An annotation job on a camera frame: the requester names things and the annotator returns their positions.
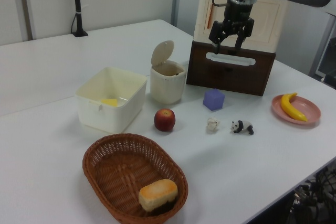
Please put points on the yellow cheese wedge toy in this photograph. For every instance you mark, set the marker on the yellow cheese wedge toy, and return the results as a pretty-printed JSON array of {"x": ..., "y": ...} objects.
[{"x": 109, "y": 102}]

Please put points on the cream trash can with lid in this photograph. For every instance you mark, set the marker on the cream trash can with lid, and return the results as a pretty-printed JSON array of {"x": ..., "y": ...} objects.
[{"x": 165, "y": 82}]

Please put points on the white square plastic container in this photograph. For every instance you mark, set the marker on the white square plastic container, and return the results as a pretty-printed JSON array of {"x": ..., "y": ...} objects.
[{"x": 110, "y": 113}]

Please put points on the yellow banana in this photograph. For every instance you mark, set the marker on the yellow banana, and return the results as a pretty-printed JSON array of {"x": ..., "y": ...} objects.
[{"x": 288, "y": 108}]

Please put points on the black pole stand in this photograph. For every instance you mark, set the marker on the black pole stand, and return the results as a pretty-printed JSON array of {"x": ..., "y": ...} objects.
[{"x": 78, "y": 3}]

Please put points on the brown wicker basket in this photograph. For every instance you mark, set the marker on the brown wicker basket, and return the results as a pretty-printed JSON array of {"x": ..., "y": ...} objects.
[{"x": 118, "y": 166}]

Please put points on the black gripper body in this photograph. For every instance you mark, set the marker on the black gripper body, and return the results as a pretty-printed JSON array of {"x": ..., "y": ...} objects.
[{"x": 238, "y": 11}]

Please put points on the red apple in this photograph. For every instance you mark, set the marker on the red apple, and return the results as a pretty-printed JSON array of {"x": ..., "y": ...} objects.
[{"x": 164, "y": 119}]

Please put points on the panda figurine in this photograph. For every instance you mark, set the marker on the panda figurine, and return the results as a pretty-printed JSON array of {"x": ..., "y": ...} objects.
[{"x": 241, "y": 126}]

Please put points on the dark brown wooden box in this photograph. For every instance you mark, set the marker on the dark brown wooden box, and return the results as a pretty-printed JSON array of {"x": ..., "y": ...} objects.
[{"x": 231, "y": 77}]

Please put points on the purple cube block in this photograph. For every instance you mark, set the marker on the purple cube block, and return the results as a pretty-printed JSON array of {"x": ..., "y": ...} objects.
[{"x": 214, "y": 100}]

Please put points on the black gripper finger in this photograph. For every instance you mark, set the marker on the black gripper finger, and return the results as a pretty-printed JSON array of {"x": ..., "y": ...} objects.
[
  {"x": 219, "y": 32},
  {"x": 245, "y": 31}
]

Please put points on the toy bread loaf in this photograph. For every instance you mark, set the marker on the toy bread loaf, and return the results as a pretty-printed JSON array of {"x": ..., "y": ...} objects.
[{"x": 157, "y": 193}]

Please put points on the pink plate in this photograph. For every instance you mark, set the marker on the pink plate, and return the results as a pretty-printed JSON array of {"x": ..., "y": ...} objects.
[{"x": 309, "y": 113}]

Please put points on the cream toy cabinet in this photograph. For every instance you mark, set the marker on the cream toy cabinet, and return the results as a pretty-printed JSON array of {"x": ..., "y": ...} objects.
[{"x": 265, "y": 19}]

